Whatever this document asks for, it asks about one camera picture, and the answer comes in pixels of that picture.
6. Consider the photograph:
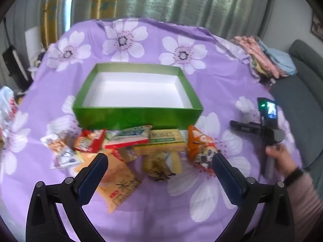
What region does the gold brown snack packet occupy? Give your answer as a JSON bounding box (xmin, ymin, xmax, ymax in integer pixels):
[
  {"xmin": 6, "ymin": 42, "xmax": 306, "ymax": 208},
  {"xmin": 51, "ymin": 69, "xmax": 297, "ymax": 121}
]
[{"xmin": 142, "ymin": 154, "xmax": 176, "ymax": 182}]

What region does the pale yellow snack packet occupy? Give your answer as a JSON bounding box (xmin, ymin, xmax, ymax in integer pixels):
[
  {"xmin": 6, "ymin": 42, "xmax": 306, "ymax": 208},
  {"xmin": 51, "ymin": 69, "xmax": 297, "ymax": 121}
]
[{"xmin": 165, "ymin": 151, "xmax": 182, "ymax": 175}]

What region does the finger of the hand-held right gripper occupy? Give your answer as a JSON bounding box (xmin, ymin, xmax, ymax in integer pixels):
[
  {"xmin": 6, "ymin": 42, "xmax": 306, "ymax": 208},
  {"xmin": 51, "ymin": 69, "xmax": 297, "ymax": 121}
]
[{"xmin": 229, "ymin": 120, "xmax": 264, "ymax": 135}]

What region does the light blue folded cloth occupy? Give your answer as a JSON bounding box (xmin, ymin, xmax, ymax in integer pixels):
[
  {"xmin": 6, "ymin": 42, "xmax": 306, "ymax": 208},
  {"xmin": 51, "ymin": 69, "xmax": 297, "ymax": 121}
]
[{"xmin": 259, "ymin": 40, "xmax": 297, "ymax": 75}]

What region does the person's right hand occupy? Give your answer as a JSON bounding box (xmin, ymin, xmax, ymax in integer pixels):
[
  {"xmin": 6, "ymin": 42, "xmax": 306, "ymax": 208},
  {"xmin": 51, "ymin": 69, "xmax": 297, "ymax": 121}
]
[{"xmin": 266, "ymin": 144, "xmax": 298, "ymax": 180}]

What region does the pink patterned folded cloth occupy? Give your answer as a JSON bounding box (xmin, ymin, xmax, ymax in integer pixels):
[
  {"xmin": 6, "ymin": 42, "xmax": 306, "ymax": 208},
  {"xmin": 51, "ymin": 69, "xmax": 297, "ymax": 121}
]
[{"xmin": 231, "ymin": 36, "xmax": 285, "ymax": 79}]

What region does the beige green label snack packet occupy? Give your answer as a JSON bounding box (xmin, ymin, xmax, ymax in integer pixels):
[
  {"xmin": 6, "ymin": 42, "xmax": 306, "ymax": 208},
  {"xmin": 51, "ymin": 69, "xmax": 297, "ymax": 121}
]
[{"xmin": 133, "ymin": 128, "xmax": 188, "ymax": 155}]

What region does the white red print plastic bag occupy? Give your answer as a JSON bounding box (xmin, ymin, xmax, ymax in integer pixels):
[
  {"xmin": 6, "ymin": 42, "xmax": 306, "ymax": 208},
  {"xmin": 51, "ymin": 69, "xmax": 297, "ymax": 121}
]
[{"xmin": 0, "ymin": 86, "xmax": 20, "ymax": 142}]

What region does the grey green curtain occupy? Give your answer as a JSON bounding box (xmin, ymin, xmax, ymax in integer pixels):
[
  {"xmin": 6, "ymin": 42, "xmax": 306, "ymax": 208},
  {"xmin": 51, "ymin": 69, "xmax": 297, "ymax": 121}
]
[{"xmin": 73, "ymin": 0, "xmax": 278, "ymax": 39}]

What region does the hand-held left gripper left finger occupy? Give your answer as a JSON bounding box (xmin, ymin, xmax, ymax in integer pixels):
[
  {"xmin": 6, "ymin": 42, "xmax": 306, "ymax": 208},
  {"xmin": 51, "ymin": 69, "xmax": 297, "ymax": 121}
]
[{"xmin": 25, "ymin": 152, "xmax": 109, "ymax": 242}]

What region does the framed wall picture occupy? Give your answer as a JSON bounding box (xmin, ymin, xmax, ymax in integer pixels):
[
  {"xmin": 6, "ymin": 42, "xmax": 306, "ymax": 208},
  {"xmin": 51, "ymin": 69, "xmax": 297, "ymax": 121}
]
[{"xmin": 311, "ymin": 13, "xmax": 323, "ymax": 37}]

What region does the grey sofa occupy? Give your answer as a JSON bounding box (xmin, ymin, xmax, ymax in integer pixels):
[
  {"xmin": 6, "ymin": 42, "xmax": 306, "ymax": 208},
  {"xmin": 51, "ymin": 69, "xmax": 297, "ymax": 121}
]
[{"xmin": 270, "ymin": 39, "xmax": 323, "ymax": 242}]

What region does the orange cartoon snack packet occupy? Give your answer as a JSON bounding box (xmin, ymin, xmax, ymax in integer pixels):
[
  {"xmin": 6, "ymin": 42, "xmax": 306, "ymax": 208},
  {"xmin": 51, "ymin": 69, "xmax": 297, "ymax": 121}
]
[{"xmin": 187, "ymin": 125, "xmax": 218, "ymax": 174}]

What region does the white box appliance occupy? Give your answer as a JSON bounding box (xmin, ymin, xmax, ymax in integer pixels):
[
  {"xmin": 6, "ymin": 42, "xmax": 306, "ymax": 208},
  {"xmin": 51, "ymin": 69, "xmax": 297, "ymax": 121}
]
[{"xmin": 25, "ymin": 26, "xmax": 42, "ymax": 65}]

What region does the white blue snack packet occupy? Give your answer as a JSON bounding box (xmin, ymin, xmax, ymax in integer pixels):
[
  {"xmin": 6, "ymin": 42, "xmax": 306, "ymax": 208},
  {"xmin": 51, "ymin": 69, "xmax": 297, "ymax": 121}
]
[{"xmin": 50, "ymin": 148, "xmax": 80, "ymax": 170}]

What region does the large orange beige snack packet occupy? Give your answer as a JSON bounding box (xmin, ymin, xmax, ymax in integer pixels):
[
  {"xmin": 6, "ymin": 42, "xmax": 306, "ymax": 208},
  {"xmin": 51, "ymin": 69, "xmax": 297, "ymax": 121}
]
[{"xmin": 97, "ymin": 154, "xmax": 142, "ymax": 214}]

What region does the red snack packet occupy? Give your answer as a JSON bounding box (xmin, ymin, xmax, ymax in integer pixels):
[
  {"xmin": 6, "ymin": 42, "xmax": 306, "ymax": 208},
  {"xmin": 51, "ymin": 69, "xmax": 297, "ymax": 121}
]
[{"xmin": 74, "ymin": 129, "xmax": 106, "ymax": 153}]

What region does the purple floral cloth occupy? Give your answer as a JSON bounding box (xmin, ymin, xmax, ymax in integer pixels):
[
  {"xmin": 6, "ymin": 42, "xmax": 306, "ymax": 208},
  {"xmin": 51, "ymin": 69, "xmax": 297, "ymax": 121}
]
[{"xmin": 0, "ymin": 18, "xmax": 303, "ymax": 242}]

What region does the green cardboard box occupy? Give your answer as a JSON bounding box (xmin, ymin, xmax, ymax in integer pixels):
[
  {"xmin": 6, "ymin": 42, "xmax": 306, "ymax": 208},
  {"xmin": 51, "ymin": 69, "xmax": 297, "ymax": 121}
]
[{"xmin": 72, "ymin": 63, "xmax": 204, "ymax": 130}]

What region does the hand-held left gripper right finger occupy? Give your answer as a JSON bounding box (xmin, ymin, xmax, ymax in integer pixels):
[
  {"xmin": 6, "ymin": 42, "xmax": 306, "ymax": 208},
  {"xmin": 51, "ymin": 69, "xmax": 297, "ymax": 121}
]
[{"xmin": 211, "ymin": 153, "xmax": 296, "ymax": 242}]

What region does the black wristband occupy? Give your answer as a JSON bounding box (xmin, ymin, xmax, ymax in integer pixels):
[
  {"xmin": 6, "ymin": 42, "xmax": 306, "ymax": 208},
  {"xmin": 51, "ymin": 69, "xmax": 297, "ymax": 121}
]
[{"xmin": 284, "ymin": 168, "xmax": 305, "ymax": 187}]

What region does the beige blue print snack packet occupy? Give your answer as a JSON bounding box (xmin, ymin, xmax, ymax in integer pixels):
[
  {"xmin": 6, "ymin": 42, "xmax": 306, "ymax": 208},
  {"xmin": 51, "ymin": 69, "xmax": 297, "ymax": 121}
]
[{"xmin": 103, "ymin": 124, "xmax": 153, "ymax": 150}]

